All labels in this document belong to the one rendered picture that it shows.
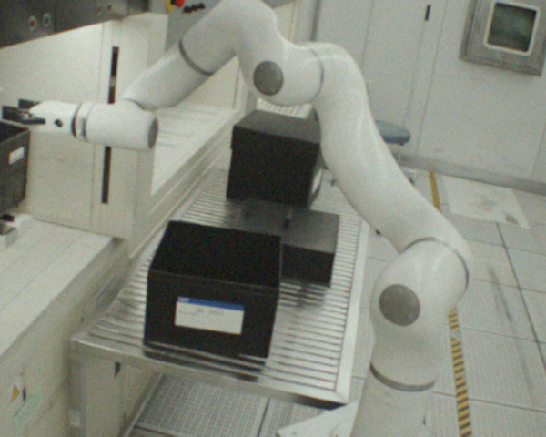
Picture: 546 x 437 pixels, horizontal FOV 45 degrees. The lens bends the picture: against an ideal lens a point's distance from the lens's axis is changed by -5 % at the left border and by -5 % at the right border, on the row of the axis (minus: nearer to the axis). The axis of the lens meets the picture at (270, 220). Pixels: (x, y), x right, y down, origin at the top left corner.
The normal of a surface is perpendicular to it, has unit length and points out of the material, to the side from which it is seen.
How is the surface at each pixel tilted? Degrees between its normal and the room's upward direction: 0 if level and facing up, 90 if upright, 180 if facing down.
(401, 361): 103
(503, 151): 90
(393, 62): 90
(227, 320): 90
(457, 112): 90
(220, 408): 0
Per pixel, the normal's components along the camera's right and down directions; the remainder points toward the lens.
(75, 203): -0.17, 0.36
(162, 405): 0.14, -0.91
